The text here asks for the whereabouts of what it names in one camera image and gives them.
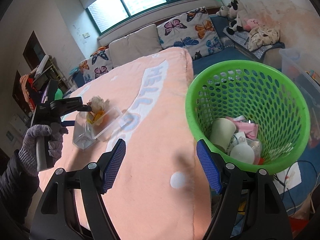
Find clear plastic food container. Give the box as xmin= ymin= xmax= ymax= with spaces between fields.
xmin=73 ymin=96 xmax=123 ymax=151

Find left forearm black sleeve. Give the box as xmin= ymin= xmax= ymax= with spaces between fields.
xmin=1 ymin=151 xmax=39 ymax=227

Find left hand in grey glove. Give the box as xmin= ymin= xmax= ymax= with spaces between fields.
xmin=18 ymin=124 xmax=68 ymax=177

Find cluttered metal rack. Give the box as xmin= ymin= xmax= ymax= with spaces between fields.
xmin=18 ymin=55 xmax=71 ymax=112

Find left butterfly cushion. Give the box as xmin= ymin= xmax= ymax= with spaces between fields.
xmin=79 ymin=47 xmax=114 ymax=83

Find butterfly cushion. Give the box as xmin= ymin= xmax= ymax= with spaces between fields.
xmin=157 ymin=7 xmax=224 ymax=60
xmin=79 ymin=47 xmax=114 ymax=83

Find pink paper packet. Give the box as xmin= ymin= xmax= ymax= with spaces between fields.
xmin=233 ymin=121 xmax=259 ymax=140

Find white paper cup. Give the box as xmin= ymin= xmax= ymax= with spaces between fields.
xmin=209 ymin=118 xmax=236 ymax=152

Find peach Hello blanket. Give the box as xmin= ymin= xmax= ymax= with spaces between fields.
xmin=55 ymin=48 xmax=211 ymax=239

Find green perforated plastic basket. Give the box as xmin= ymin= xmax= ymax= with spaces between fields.
xmin=185 ymin=60 xmax=311 ymax=174

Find beige cushion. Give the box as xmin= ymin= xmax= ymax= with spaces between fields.
xmin=109 ymin=24 xmax=162 ymax=67

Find clear plastic storage bin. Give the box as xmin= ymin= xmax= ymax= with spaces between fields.
xmin=279 ymin=48 xmax=319 ymax=148

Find right butterfly cushion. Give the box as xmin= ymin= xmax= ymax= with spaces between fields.
xmin=157 ymin=7 xmax=224 ymax=60

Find checkered blue white mat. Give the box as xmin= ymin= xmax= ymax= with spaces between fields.
xmin=223 ymin=25 xmax=285 ymax=60

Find cream patterned cloth bundle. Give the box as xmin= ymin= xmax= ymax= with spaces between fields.
xmin=248 ymin=25 xmax=280 ymax=51

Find pink plush toy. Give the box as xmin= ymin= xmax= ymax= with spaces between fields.
xmin=242 ymin=18 xmax=262 ymax=31

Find grey plush toy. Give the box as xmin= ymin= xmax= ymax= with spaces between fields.
xmin=216 ymin=5 xmax=231 ymax=18

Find black white cow plush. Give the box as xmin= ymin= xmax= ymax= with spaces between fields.
xmin=226 ymin=0 xmax=247 ymax=35

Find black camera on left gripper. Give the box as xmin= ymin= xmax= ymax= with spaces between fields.
xmin=41 ymin=80 xmax=59 ymax=103

